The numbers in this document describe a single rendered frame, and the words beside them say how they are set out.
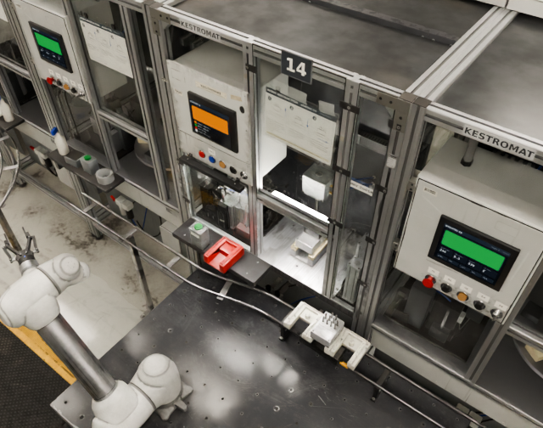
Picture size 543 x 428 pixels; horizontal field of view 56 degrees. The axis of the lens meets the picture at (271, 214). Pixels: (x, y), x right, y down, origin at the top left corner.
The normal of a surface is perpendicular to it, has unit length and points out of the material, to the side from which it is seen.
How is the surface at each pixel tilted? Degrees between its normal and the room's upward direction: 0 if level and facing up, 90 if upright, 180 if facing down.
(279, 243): 0
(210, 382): 0
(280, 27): 0
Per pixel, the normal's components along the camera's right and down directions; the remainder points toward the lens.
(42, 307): 0.71, 0.01
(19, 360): 0.00, -0.70
